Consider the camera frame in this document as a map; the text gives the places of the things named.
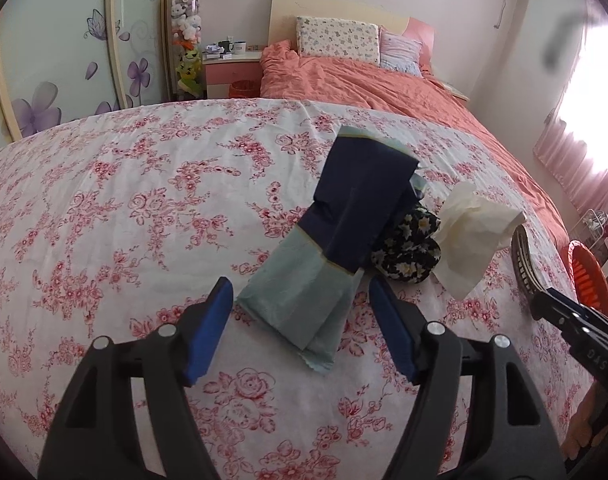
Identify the salmon bed cover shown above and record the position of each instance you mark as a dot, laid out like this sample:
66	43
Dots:
384	85

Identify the person's right hand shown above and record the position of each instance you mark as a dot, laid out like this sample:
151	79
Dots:
581	430

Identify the cream folded cloth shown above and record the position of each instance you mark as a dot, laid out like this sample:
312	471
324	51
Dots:
469	240

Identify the pink striped pillow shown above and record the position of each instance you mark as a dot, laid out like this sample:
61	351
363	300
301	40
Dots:
401	52

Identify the pink nightstand with mugs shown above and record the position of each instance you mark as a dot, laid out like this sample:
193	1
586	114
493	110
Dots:
228	72

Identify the plush toy display tube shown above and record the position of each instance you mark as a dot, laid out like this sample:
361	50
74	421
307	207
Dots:
188	35

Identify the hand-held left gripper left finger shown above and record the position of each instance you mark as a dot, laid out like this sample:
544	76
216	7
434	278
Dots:
211	330

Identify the black mesh garment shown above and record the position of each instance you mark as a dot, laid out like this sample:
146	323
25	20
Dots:
521	260

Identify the small orange bin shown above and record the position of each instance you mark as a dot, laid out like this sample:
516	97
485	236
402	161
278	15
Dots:
244	89

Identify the pink curtain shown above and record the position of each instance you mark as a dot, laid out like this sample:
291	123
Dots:
574	160

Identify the cream wooden headboard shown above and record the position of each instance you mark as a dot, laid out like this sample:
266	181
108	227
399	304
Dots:
334	7

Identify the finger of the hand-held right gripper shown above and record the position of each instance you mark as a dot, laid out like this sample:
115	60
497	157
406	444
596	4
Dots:
551	305

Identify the flower print sliding wardrobe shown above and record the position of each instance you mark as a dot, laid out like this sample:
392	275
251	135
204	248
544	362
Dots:
58	60

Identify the orange plastic slotted basket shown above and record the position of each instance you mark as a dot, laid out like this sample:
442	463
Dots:
586	275

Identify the white floral pillow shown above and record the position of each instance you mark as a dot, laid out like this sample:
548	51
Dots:
336	37

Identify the red floral tablecloth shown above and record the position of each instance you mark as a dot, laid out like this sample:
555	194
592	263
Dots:
133	185

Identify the black floral cloth pouch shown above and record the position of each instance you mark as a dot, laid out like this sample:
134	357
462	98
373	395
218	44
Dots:
409	255

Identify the white mug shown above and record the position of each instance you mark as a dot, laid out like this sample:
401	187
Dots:
239	47

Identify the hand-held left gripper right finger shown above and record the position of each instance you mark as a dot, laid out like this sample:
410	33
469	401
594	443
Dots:
391	330

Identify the navy and teal cloth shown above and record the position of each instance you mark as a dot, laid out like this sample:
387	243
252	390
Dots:
354	195

